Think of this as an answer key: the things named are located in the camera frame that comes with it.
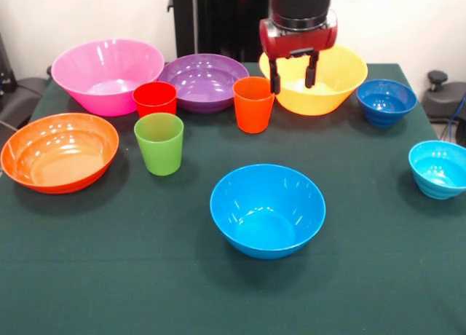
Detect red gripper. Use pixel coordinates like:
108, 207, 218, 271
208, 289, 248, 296
258, 9, 339, 95

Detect purple bowl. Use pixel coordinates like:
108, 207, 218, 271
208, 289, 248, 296
158, 53, 250, 114

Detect sky blue bowl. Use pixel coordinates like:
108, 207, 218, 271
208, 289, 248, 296
210, 163, 327, 261

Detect large pink bowl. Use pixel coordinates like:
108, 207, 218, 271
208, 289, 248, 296
50, 39, 165, 117

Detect large yellow bowl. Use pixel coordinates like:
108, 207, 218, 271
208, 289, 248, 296
258, 43, 368, 117

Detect orange cup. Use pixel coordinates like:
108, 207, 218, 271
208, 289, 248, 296
232, 76, 276, 135

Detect small dark blue bowl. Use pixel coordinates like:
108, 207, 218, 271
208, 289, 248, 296
355, 79, 419, 128

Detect red cup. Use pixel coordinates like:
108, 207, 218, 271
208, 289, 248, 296
132, 81, 178, 119

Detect green cup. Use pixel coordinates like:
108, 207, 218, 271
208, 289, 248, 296
133, 112, 185, 177

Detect black stand base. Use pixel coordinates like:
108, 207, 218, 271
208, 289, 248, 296
0, 76, 48, 132
421, 70, 466, 124

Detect small cyan ribbed bowl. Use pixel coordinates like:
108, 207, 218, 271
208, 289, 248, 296
408, 140, 466, 200

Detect orange bowl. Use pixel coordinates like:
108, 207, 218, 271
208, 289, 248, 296
0, 112, 120, 195

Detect dark green tablecloth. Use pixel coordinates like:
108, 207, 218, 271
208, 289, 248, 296
0, 62, 466, 335

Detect black wall cables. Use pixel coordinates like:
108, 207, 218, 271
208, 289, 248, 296
313, 0, 328, 42

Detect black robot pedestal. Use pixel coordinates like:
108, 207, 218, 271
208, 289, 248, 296
167, 0, 294, 63

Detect blue cable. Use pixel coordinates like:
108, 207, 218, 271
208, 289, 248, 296
438, 94, 466, 146

